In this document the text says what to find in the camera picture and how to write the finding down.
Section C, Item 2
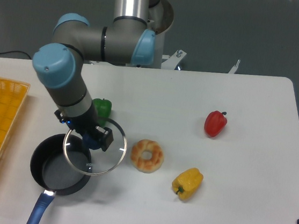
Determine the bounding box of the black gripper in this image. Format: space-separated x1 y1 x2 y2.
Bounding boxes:
54 102 113 151

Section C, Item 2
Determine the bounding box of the glass lid with blue knob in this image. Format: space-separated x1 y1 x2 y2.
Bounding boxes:
62 118 128 176

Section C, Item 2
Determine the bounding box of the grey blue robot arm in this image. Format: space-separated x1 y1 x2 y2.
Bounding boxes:
32 0 173 150

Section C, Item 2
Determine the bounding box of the green bell pepper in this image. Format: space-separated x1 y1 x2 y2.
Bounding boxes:
93 98 112 127

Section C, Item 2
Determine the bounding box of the yellow bell pepper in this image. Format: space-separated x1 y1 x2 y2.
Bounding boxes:
171 168 204 201

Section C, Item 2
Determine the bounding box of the red bell pepper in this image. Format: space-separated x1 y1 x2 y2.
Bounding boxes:
204 111 228 138

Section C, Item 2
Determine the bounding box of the black saucepan with blue handle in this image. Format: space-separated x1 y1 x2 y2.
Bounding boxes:
26 134 90 224

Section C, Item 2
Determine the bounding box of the glazed bread ring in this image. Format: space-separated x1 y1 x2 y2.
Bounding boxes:
128 137 166 175

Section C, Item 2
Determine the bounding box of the black cable on floor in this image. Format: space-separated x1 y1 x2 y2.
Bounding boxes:
0 48 34 60

